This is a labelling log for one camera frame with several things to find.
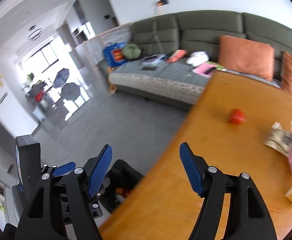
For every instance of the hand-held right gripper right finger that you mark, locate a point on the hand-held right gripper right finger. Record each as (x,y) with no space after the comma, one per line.
(192,173)

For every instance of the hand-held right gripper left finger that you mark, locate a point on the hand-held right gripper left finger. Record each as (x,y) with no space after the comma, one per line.
(99,172)

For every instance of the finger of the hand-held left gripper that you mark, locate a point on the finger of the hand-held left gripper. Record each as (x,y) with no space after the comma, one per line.
(96,208)
(64,168)

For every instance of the black trash bag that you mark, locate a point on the black trash bag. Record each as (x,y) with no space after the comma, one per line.
(126,172)

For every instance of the orange ribbed plastic cap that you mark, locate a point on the orange ribbed plastic cap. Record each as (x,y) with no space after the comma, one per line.
(236,116)

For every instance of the black and white wrapper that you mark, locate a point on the black and white wrapper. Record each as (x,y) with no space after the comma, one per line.
(278,137)

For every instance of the red container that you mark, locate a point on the red container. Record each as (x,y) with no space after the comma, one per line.
(39,96)

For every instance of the small green toy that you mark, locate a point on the small green toy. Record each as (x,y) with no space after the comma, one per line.
(0,207)

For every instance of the potted plant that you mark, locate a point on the potted plant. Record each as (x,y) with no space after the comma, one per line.
(30,77)

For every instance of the grey patterned blanket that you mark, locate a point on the grey patterned blanket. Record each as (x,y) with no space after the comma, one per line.
(166,78)

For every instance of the pink booklet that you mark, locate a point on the pink booklet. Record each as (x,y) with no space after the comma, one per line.
(203,69)

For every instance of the green paper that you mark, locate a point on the green paper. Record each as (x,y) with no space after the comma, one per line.
(220,67)

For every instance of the black phone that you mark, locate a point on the black phone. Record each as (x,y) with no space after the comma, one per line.
(149,68)

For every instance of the white cloth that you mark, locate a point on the white cloth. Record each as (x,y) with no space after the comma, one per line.
(198,57)

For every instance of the blue shopping bag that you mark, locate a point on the blue shopping bag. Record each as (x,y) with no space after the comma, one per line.
(113,52)

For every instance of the clear plastic packets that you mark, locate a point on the clear plastic packets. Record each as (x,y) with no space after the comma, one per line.
(153,59)

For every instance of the round ceiling lamp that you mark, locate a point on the round ceiling lamp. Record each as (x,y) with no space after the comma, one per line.
(35,33)

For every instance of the green hat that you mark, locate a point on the green hat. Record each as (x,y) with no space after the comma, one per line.
(131,51)

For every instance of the large orange cushion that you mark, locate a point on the large orange cushion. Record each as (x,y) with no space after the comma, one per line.
(245,55)

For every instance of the green sofa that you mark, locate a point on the green sofa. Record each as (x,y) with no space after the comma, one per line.
(206,27)

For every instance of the white wall shelf unit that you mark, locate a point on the white wall shelf unit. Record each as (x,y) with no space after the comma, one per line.
(82,30)

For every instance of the black wall socket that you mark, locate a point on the black wall socket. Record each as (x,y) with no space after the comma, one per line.
(163,2)

